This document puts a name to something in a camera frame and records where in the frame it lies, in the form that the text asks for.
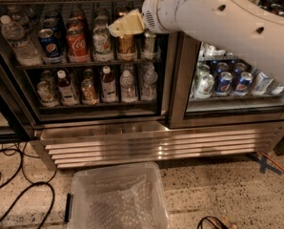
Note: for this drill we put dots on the small clear water bottle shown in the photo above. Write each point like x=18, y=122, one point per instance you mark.
x=128, y=90

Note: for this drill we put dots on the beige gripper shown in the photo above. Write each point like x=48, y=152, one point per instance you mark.
x=152, y=13

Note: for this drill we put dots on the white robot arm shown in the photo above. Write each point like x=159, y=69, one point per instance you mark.
x=238, y=26

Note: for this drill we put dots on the dark juice bottle white cap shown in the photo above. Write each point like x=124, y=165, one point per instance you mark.
x=108, y=85

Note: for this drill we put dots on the white green can right door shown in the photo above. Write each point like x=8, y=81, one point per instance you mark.
x=204, y=86

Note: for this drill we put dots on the clear plastic storage bin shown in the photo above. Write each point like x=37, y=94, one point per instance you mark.
x=78, y=207

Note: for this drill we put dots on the pepsi can door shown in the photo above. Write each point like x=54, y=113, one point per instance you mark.
x=223, y=84
x=243, y=83

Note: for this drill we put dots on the green white soda can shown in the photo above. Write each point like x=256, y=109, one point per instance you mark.
x=102, y=45

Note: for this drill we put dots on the gold soda can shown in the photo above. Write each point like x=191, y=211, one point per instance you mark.
x=126, y=49

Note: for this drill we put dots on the left pepsi can right door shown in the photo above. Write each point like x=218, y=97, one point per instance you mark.
x=223, y=84

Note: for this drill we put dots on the clear bottle lower right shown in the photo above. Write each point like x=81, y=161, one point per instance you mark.
x=149, y=78

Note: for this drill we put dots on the front pepsi can middle shelf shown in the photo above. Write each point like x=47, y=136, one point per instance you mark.
x=49, y=43

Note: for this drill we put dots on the brown tea bottle white label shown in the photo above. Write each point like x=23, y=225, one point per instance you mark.
x=67, y=89

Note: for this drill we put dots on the red coca-cola can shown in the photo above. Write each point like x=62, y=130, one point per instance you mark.
x=78, y=49

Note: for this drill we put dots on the green label can lower shelf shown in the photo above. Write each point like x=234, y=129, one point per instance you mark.
x=47, y=94

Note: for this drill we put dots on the bubble wrap sheet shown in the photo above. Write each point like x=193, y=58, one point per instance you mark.
x=120, y=205

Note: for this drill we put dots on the stainless steel glass-door fridge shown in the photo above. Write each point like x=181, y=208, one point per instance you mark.
x=174, y=125

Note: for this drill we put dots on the silver green soda can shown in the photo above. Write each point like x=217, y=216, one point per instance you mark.
x=149, y=45

